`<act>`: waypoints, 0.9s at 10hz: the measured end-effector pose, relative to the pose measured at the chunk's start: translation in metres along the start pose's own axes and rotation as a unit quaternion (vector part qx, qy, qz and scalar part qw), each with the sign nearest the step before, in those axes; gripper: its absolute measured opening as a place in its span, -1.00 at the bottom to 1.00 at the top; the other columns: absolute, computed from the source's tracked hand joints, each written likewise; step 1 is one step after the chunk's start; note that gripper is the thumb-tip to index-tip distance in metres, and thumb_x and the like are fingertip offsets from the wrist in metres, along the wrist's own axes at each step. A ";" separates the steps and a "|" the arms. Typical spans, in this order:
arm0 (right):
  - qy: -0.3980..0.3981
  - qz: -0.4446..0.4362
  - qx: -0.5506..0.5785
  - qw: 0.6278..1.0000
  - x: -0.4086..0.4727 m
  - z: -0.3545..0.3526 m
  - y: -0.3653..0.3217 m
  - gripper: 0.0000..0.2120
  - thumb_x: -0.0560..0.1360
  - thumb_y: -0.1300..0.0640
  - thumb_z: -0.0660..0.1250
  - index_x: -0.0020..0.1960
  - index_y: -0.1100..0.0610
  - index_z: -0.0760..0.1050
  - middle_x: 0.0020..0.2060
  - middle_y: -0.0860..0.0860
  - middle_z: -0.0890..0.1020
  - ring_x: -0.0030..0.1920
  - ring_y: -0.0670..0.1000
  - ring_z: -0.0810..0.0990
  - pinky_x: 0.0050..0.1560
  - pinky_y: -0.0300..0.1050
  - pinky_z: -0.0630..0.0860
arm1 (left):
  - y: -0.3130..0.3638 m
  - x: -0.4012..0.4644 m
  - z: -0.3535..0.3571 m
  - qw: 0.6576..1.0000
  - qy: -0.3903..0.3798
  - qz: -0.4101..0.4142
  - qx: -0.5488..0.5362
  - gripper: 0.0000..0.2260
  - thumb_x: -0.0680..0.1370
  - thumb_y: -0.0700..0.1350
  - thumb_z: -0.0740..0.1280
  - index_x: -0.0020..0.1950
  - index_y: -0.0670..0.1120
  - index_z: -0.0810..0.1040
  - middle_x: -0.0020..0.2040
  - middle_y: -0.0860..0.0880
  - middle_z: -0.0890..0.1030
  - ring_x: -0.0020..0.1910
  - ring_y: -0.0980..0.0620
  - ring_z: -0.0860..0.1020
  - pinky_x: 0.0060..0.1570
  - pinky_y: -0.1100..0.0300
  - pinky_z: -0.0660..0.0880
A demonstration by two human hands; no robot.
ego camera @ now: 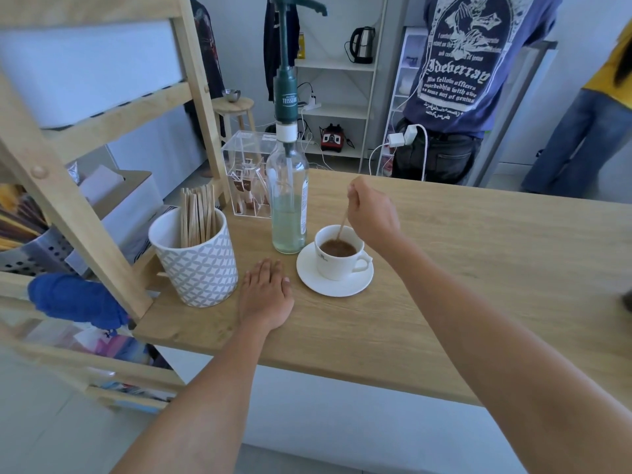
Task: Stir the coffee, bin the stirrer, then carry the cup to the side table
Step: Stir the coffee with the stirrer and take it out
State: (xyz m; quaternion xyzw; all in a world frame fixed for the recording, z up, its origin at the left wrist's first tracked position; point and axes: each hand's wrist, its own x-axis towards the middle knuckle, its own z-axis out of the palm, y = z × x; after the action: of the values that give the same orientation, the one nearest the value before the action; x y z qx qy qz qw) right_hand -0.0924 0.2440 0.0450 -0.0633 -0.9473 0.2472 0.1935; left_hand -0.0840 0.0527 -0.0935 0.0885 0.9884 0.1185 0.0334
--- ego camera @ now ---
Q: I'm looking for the bundle of wooden stirrers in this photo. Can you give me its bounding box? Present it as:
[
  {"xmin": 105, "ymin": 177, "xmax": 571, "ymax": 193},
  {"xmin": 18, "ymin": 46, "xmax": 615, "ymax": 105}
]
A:
[{"xmin": 179, "ymin": 185, "xmax": 218, "ymax": 248}]

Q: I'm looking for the grey patterned white holder cup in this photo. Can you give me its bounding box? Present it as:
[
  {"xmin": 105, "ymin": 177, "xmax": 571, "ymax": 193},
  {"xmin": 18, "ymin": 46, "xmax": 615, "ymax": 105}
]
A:
[{"xmin": 148, "ymin": 207, "xmax": 239, "ymax": 308}]

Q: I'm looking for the hanging dark blue jacket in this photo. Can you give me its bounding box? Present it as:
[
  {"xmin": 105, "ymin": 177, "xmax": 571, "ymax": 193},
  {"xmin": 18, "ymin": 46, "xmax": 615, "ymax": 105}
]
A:
[{"xmin": 263, "ymin": 0, "xmax": 301, "ymax": 102}]

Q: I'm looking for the clear glass syrup bottle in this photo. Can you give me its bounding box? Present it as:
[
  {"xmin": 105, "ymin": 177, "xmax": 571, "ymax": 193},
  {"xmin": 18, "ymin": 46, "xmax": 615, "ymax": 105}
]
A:
[{"xmin": 267, "ymin": 139, "xmax": 310, "ymax": 255}]

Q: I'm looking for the white saucer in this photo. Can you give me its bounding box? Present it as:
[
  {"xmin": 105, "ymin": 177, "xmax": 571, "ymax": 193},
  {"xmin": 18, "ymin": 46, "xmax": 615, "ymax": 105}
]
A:
[{"xmin": 297, "ymin": 242, "xmax": 375, "ymax": 298}]

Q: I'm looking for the person's left forearm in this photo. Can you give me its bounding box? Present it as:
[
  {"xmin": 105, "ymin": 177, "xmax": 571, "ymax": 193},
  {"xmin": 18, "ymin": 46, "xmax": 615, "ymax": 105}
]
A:
[{"xmin": 111, "ymin": 318, "xmax": 278, "ymax": 474}]

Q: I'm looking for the clear acrylic sachet box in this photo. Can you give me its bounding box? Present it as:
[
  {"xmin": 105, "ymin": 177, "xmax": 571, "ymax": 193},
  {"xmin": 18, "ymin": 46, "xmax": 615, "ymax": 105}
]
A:
[{"xmin": 221, "ymin": 130, "xmax": 280, "ymax": 219}]

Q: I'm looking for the white metal shelf unit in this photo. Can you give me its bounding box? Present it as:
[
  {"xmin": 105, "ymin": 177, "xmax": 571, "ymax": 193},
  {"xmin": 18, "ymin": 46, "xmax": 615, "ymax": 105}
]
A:
[{"xmin": 290, "ymin": 0, "xmax": 390, "ymax": 174}]

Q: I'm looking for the white drawer tower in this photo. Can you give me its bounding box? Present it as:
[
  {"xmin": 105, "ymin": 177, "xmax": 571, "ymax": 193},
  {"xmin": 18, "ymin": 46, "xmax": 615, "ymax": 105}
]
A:
[{"xmin": 377, "ymin": 26, "xmax": 428, "ymax": 176}]

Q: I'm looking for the bundle of colourful straws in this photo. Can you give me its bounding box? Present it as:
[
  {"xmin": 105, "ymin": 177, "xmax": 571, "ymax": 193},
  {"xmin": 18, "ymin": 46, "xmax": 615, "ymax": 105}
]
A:
[{"xmin": 0, "ymin": 184, "xmax": 51, "ymax": 252}]

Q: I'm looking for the group of brown sachets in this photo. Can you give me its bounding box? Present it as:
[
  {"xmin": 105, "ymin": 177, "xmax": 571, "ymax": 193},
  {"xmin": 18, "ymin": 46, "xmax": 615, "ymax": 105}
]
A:
[{"xmin": 231, "ymin": 163, "xmax": 271, "ymax": 212}]

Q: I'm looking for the light wooden shelf rack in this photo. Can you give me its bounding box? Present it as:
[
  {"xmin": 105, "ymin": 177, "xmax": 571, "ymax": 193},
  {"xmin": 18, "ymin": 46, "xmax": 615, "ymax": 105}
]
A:
[{"xmin": 0, "ymin": 0, "xmax": 233, "ymax": 415}]

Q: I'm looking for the white charger plug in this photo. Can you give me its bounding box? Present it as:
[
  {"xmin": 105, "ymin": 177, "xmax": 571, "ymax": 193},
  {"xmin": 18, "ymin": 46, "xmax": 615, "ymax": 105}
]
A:
[{"xmin": 387, "ymin": 124, "xmax": 428, "ymax": 149}]

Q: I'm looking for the blue cloth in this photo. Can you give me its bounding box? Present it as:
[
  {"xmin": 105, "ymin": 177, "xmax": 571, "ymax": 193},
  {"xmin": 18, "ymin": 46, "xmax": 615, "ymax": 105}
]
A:
[{"xmin": 28, "ymin": 273, "xmax": 130, "ymax": 330}]

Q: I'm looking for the perforated metal container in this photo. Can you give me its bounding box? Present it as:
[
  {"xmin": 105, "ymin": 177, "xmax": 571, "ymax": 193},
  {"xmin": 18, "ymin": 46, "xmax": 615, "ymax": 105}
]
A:
[{"xmin": 0, "ymin": 227, "xmax": 76, "ymax": 278}]

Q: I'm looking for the hanging dark patterned garment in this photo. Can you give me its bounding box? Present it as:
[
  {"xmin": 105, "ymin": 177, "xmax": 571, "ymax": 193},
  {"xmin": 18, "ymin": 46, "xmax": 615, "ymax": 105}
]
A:
[{"xmin": 185, "ymin": 0, "xmax": 226, "ymax": 140}]

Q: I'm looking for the person's right forearm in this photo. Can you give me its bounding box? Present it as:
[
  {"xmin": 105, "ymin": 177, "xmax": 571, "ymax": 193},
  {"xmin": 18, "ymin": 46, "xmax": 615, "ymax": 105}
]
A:
[{"xmin": 379, "ymin": 231, "xmax": 632, "ymax": 474}]

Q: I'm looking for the pile of colourful packets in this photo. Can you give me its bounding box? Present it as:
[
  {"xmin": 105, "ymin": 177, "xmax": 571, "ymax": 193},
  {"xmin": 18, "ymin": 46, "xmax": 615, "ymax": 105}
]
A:
[{"xmin": 30, "ymin": 325, "xmax": 171, "ymax": 371}]

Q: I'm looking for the black electric kettle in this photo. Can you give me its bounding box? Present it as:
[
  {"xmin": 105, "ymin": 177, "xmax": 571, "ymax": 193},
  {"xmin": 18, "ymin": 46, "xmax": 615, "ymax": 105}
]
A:
[{"xmin": 345, "ymin": 26, "xmax": 377, "ymax": 65}]

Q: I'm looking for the person's right hand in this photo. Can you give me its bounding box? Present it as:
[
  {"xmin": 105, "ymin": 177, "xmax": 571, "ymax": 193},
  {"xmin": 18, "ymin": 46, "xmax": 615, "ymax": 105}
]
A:
[{"xmin": 347, "ymin": 175, "xmax": 403, "ymax": 252}]

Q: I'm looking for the wooden stool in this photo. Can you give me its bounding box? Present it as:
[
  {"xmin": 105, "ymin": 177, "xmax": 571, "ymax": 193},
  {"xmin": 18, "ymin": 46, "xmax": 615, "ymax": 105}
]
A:
[{"xmin": 212, "ymin": 97, "xmax": 258, "ymax": 146}]

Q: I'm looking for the white cardboard box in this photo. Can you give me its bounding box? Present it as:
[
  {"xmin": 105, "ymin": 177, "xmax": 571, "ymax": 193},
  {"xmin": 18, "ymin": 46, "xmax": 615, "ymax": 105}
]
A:
[{"xmin": 64, "ymin": 165, "xmax": 167, "ymax": 278}]

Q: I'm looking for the person's left hand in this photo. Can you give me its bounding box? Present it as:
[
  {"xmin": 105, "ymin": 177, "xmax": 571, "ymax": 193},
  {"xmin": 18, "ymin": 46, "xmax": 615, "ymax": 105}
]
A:
[{"xmin": 238, "ymin": 259, "xmax": 295, "ymax": 333}]

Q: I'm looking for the white coffee cup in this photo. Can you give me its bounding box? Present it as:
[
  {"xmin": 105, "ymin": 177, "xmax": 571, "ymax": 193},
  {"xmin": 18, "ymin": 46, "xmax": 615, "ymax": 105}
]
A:
[{"xmin": 314, "ymin": 225, "xmax": 372, "ymax": 282}]

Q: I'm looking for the white charger cable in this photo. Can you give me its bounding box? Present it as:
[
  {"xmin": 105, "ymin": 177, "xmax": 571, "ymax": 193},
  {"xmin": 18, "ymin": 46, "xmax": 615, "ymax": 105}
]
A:
[{"xmin": 367, "ymin": 125, "xmax": 431, "ymax": 183}]

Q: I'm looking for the large white storage box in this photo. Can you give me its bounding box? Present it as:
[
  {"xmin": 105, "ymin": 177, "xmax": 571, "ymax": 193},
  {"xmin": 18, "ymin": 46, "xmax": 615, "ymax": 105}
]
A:
[{"xmin": 0, "ymin": 19, "xmax": 184, "ymax": 130}]

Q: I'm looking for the brown coffee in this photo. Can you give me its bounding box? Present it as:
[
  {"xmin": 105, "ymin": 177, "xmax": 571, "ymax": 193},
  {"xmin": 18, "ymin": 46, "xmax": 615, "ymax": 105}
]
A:
[{"xmin": 320, "ymin": 240, "xmax": 357, "ymax": 258}]

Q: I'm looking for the red blender base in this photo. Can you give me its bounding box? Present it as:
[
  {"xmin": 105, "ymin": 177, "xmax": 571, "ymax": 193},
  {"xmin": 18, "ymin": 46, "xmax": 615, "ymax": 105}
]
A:
[{"xmin": 319, "ymin": 123, "xmax": 346, "ymax": 154}]

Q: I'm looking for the green pump dispenser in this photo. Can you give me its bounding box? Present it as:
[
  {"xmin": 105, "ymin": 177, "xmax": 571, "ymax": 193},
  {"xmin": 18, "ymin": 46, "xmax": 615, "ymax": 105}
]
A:
[{"xmin": 269, "ymin": 0, "xmax": 329, "ymax": 144}]

